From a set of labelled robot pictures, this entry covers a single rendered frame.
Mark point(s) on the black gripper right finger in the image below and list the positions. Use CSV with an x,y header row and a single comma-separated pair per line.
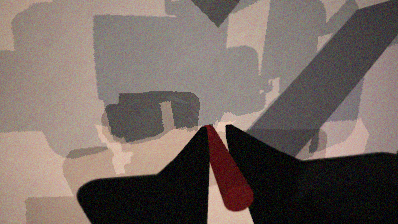
x,y
280,182

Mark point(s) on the dark red peg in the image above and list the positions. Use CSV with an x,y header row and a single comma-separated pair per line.
x,y
234,188

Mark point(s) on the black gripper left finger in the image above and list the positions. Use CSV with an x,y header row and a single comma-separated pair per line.
x,y
180,190

